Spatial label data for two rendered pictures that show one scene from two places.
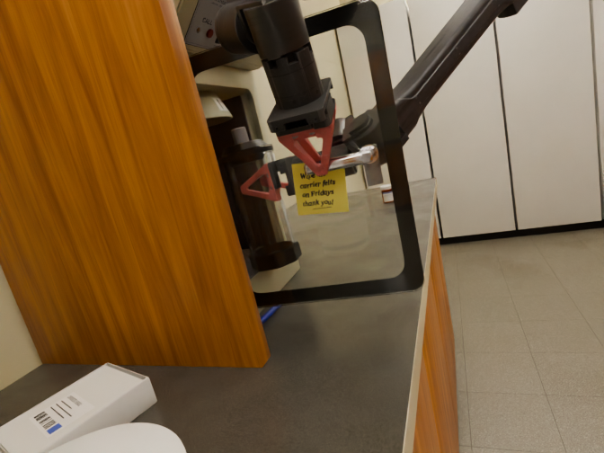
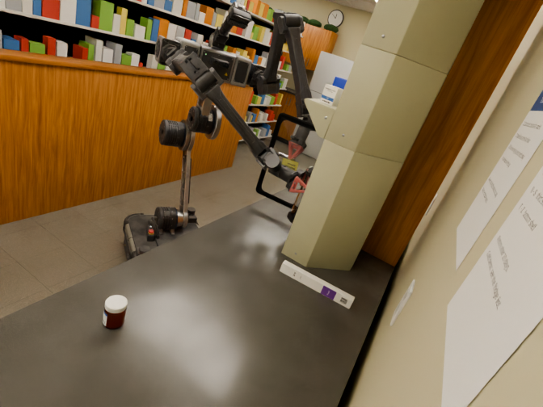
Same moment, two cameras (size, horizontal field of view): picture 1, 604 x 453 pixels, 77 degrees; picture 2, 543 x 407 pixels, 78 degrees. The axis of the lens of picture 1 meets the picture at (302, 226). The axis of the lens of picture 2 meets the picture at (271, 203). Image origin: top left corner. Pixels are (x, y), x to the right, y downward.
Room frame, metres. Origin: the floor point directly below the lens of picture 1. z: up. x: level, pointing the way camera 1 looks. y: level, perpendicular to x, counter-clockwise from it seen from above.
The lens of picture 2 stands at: (2.02, -0.10, 1.63)
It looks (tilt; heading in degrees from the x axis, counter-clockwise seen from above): 24 degrees down; 178
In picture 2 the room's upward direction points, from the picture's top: 19 degrees clockwise
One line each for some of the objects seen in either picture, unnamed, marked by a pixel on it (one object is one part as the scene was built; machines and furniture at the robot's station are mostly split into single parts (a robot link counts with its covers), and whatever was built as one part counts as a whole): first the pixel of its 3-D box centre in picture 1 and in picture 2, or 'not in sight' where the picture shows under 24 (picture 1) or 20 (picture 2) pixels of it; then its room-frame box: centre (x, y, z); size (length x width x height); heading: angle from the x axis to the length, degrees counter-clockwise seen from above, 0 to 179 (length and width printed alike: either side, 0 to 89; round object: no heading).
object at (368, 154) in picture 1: (341, 161); not in sight; (0.50, -0.07, 1.20); 0.10 x 0.05 x 0.03; 73
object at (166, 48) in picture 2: not in sight; (171, 54); (0.33, -0.74, 1.45); 0.09 x 0.08 x 0.12; 125
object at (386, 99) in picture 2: not in sight; (360, 169); (0.79, 0.20, 1.33); 0.32 x 0.25 x 0.77; 157
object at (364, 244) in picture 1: (297, 176); (296, 165); (0.55, -0.01, 1.19); 0.30 x 0.01 x 0.40; 73
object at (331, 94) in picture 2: not in sight; (331, 95); (0.79, 0.01, 1.54); 0.05 x 0.05 x 0.06; 59
